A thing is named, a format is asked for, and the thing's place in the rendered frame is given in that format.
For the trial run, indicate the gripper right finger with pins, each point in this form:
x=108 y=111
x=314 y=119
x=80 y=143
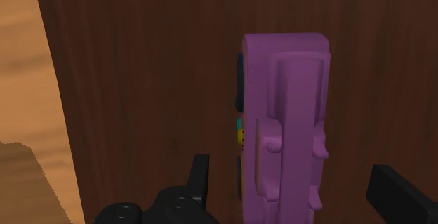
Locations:
x=397 y=192

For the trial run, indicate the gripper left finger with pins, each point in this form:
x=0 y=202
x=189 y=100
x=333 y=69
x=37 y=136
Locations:
x=186 y=199

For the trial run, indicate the purple toy phone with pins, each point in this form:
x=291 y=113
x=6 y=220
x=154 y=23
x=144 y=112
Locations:
x=287 y=131

